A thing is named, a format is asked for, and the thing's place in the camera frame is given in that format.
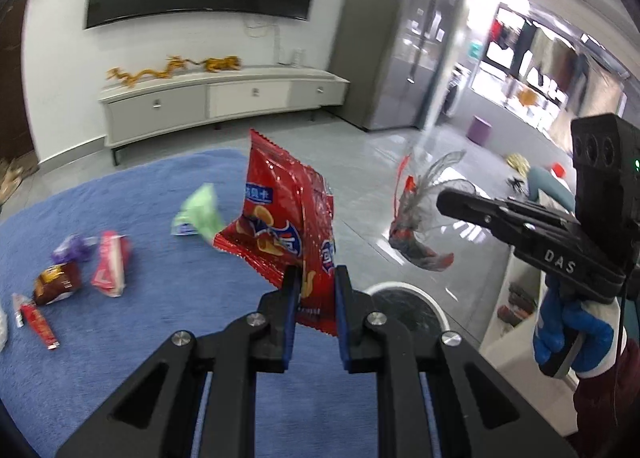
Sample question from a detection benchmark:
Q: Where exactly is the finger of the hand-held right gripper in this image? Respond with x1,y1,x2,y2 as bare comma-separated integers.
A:
436,188,506,235

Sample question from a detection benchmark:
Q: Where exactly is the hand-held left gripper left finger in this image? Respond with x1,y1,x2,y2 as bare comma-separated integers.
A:
55,265,303,458

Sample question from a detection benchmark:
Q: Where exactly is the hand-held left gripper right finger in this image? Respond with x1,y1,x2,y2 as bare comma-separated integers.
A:
335,265,577,458

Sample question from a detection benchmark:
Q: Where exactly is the clear plastic wrapper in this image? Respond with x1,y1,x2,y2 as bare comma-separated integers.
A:
388,150,482,273

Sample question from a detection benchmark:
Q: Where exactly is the white round trash can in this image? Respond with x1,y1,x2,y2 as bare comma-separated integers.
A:
367,281,451,345

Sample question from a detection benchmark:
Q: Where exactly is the red potato chip bag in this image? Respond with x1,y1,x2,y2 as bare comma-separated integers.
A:
213,128,342,338

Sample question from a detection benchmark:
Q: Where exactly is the person's right forearm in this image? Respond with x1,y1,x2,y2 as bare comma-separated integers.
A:
571,333,640,458

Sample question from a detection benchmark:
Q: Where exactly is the person's right hand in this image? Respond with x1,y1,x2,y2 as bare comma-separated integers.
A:
532,278,629,380

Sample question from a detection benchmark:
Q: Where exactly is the teal cloth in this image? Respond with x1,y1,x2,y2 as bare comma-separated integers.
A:
527,166,574,212

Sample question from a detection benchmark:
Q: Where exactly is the yellow toy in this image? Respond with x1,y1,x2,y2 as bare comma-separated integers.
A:
503,153,532,184

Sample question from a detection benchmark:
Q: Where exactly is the purple stool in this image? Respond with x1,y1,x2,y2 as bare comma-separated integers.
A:
467,114,494,144

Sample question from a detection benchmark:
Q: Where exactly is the washing machine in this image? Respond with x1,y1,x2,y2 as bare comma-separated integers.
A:
440,65,469,119

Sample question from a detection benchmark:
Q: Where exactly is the green packet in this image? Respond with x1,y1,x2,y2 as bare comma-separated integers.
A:
171,183,226,244

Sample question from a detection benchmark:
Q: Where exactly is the blue mat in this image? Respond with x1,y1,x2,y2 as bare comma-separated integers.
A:
0,148,432,458

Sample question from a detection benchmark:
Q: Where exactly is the grey refrigerator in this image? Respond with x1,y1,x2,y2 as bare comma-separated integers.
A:
325,0,461,132

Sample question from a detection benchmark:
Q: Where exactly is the pink red packet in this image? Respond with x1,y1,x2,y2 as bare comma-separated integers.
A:
90,230,134,298

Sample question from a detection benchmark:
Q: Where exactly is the purple wrapper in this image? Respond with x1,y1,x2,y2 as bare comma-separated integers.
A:
51,233,99,263

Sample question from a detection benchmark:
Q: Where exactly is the white television cabinet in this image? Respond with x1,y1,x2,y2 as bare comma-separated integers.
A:
97,66,350,167

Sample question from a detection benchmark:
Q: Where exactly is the brown snack packet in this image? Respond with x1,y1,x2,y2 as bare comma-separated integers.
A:
32,261,83,307

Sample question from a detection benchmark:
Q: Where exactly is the red stick packet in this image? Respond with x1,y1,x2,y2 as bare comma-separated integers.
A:
11,293,60,351

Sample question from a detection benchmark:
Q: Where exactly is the short gold dragon figurine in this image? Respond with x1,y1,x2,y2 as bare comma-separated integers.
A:
202,55,243,74

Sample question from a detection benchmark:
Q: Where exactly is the long gold dragon figurine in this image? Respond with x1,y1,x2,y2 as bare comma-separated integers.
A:
106,55,201,90

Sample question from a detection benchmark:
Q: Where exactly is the brown wooden door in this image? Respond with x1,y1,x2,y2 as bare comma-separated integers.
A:
0,0,39,165

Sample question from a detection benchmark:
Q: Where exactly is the white cable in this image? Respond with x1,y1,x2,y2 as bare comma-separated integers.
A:
244,17,282,65

